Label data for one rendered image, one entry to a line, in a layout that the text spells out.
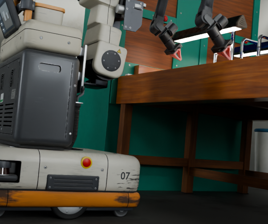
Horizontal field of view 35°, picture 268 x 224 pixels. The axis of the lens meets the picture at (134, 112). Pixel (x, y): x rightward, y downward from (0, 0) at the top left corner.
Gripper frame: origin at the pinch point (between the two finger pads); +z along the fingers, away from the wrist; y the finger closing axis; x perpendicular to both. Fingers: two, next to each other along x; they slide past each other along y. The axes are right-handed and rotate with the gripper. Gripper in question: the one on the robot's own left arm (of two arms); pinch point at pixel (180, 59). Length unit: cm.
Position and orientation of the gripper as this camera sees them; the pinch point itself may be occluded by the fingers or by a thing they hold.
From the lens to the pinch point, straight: 262.1
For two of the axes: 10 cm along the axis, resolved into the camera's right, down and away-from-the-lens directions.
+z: 5.7, 7.2, 3.8
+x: -6.1, 6.9, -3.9
